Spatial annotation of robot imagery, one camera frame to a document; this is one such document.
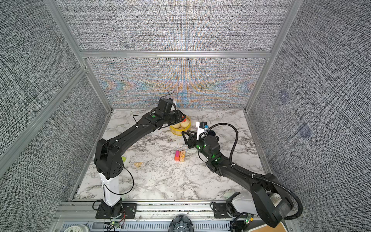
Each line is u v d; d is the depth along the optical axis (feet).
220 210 2.40
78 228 2.15
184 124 3.38
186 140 2.39
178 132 3.32
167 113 2.27
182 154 3.00
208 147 1.98
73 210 2.51
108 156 1.70
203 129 2.26
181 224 2.26
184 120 2.73
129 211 2.40
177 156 2.97
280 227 2.14
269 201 1.36
